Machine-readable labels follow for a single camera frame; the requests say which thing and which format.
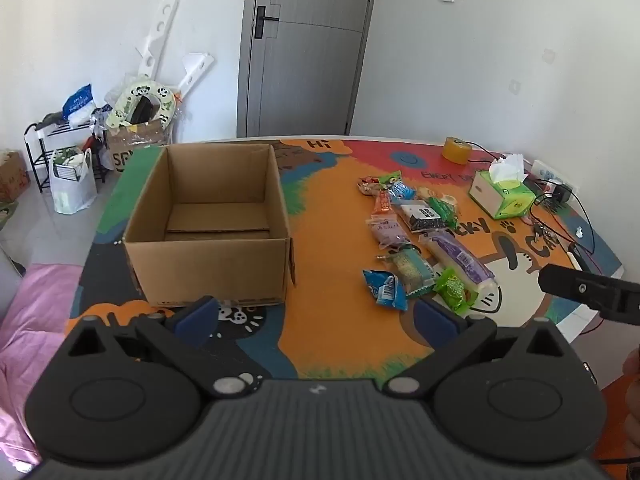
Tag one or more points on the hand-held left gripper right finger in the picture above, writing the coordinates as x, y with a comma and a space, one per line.
432, 321

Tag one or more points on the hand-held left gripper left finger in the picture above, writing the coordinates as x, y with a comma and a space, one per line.
197, 319

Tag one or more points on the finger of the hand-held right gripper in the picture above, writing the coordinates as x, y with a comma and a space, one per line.
582, 287

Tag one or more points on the bright green snack packet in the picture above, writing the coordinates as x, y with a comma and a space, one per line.
452, 287

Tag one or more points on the brown cardboard box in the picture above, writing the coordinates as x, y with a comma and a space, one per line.
210, 265

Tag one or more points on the green beige cracker packet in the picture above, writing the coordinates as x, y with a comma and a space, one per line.
410, 267

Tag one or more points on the blue crinkled snack packet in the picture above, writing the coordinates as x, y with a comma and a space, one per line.
385, 287

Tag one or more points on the long purple snack packet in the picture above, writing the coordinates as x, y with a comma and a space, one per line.
457, 256

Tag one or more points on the pale purple snack packet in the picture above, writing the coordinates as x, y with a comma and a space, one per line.
387, 230

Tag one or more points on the dark green snack packet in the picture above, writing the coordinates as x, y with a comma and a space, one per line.
443, 209

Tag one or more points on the orange snack packet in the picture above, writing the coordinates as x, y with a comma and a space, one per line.
383, 204

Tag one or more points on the beige round snack packet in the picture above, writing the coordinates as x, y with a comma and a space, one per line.
425, 193

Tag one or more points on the small blue snack packet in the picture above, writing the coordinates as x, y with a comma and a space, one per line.
402, 191

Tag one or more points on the green cartoon snack packet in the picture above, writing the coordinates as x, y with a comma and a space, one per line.
391, 178

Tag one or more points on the red snack packet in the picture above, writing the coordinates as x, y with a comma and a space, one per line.
369, 184

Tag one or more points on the person's right forearm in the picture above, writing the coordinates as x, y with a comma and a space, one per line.
634, 400

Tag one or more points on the bunch of keys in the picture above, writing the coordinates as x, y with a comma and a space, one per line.
542, 232

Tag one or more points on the black power adapter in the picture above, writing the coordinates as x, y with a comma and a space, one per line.
561, 195

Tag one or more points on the colourful printed table mat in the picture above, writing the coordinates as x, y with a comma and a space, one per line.
340, 240

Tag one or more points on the green tissue box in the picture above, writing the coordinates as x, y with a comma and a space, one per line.
500, 195

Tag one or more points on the pink blanket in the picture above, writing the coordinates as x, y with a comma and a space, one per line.
35, 300

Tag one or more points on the yellow tape roll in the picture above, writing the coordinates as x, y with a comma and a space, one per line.
456, 151

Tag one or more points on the white plastic bag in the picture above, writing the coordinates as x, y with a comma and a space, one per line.
72, 190

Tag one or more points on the taped printed cardboard box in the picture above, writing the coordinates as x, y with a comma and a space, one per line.
140, 142

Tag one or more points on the green floor rug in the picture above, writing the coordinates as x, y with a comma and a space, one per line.
6, 215

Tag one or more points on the black shoe rack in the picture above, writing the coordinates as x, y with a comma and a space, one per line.
40, 155

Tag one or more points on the small orange print carton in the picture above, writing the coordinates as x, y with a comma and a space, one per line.
12, 177

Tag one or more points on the blue and white bag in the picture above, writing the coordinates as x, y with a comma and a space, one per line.
80, 105

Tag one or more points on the short white foam piece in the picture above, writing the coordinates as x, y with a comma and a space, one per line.
192, 72

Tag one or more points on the grey door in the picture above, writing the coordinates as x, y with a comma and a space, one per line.
310, 60

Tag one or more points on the long white foam board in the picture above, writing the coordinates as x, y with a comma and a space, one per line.
157, 35

